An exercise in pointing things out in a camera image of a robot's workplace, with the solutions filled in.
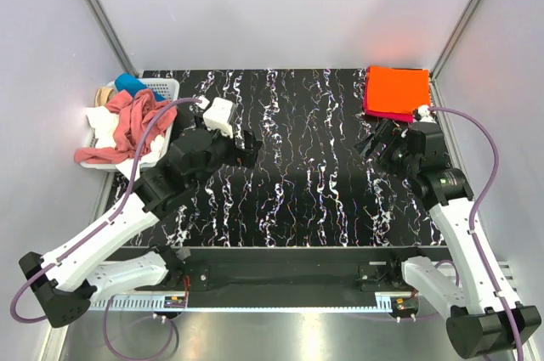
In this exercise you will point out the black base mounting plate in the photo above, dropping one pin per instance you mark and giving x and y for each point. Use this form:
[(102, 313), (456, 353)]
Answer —
[(290, 277)]

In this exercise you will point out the white slotted cable duct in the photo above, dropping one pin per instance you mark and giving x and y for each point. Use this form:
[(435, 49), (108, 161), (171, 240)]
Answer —
[(180, 303)]

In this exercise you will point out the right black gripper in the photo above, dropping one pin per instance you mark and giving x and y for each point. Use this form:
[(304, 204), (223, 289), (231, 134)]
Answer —
[(390, 135)]

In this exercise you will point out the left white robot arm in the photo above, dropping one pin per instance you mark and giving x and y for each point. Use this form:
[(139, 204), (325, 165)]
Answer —
[(69, 279)]

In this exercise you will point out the blue t-shirt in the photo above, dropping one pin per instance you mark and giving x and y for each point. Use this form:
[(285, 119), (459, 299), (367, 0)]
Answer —
[(133, 86)]

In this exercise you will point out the white t-shirt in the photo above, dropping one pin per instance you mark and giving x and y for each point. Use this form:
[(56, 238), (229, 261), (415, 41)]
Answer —
[(103, 124)]

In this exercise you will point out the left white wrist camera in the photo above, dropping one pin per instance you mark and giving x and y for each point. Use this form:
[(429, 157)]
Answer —
[(219, 116)]

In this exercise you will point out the folded orange t-shirt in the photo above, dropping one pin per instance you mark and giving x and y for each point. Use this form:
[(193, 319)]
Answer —
[(397, 76)]

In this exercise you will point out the white plastic laundry basket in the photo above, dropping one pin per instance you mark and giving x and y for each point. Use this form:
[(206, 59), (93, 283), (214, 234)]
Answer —
[(115, 129)]

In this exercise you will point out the left aluminium frame post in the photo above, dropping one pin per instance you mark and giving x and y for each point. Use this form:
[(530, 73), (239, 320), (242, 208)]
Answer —
[(111, 36)]

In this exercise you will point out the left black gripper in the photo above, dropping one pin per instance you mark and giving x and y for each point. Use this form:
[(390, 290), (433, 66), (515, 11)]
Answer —
[(246, 158)]

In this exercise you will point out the salmon pink t-shirt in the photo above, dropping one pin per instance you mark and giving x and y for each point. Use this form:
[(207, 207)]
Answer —
[(134, 117)]

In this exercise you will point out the right aluminium frame post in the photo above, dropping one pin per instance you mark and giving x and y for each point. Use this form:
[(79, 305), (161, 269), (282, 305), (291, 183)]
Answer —
[(461, 25)]

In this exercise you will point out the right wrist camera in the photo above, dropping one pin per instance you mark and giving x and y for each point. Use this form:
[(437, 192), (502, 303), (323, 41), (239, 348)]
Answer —
[(423, 114)]

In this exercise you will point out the beige t-shirt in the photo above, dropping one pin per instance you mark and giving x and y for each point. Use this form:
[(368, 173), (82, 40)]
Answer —
[(103, 96)]

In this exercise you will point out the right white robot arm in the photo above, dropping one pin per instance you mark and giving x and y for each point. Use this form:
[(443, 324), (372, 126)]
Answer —
[(483, 313)]

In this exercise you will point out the aluminium frame post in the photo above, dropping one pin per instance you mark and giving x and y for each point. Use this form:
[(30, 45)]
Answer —
[(461, 25), (111, 36)]

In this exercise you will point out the folded magenta t-shirt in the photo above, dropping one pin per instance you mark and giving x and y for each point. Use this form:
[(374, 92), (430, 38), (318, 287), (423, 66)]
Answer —
[(389, 115)]

